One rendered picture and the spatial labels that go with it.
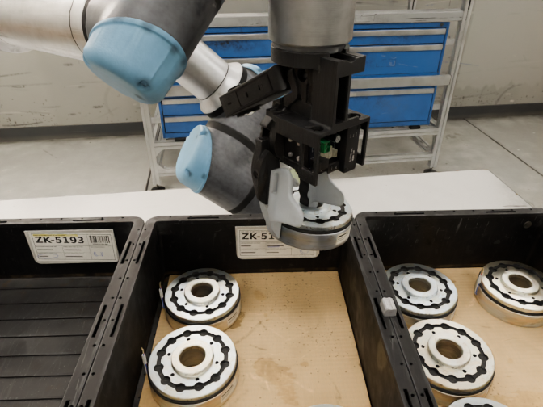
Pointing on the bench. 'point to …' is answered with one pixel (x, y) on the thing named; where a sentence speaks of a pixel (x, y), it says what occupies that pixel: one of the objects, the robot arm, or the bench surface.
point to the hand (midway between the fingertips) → (288, 217)
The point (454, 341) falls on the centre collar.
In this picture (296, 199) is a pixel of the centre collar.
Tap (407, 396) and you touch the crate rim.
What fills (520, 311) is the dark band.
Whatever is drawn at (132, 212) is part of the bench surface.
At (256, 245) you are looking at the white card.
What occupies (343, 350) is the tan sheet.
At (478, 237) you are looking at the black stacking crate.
